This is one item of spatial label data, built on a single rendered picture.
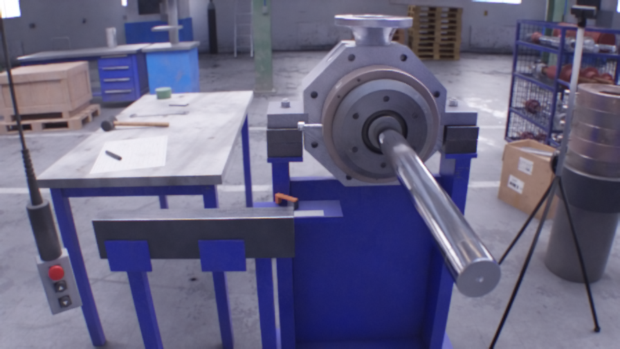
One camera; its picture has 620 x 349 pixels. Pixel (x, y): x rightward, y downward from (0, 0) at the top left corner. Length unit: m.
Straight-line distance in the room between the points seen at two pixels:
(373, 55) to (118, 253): 1.02
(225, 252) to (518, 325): 1.56
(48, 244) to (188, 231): 0.56
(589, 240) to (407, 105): 1.66
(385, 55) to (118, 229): 1.00
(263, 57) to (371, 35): 5.87
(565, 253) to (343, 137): 1.78
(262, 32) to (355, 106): 6.00
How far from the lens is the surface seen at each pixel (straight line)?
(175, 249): 1.44
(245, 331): 2.27
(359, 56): 1.50
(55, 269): 0.97
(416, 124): 1.42
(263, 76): 7.39
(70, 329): 2.53
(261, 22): 7.30
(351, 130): 1.38
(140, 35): 12.18
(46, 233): 0.95
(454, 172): 1.68
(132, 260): 1.50
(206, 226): 1.38
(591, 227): 2.74
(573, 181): 2.64
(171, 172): 1.76
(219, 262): 1.43
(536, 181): 3.49
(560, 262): 2.87
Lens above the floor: 1.48
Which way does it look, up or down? 22 degrees down
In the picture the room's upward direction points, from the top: 1 degrees counter-clockwise
